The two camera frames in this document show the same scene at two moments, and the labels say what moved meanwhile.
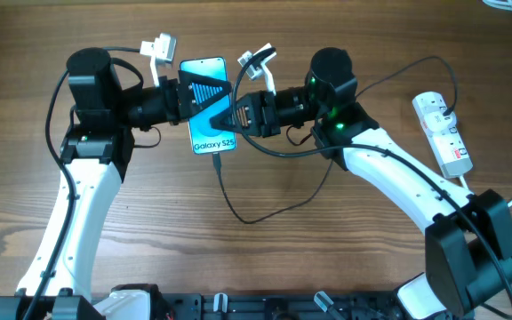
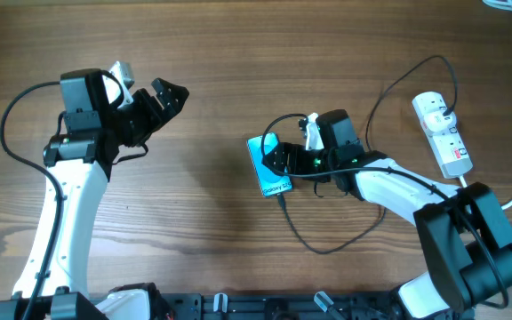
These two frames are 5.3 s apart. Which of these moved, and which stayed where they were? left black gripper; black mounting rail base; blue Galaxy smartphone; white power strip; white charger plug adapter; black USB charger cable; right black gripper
Moved: blue Galaxy smartphone; black USB charger cable; right black gripper; left black gripper
Stayed: black mounting rail base; white power strip; white charger plug adapter
